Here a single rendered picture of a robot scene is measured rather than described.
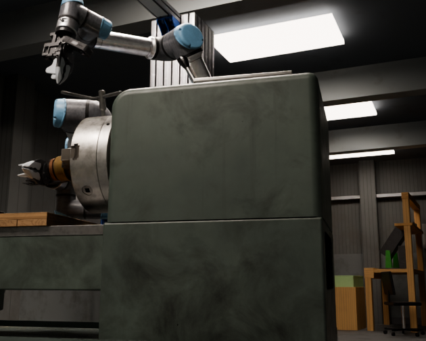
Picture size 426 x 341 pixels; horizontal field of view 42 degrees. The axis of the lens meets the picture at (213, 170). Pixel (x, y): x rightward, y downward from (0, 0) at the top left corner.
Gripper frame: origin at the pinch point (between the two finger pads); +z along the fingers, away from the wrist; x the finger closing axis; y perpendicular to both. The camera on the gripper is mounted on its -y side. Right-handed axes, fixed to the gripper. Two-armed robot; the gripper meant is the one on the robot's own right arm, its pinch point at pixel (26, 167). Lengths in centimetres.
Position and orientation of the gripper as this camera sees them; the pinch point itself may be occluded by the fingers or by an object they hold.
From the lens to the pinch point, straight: 195.4
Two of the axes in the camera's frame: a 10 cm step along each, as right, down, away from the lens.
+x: 0.0, -9.8, 2.0
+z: -2.6, -1.9, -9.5
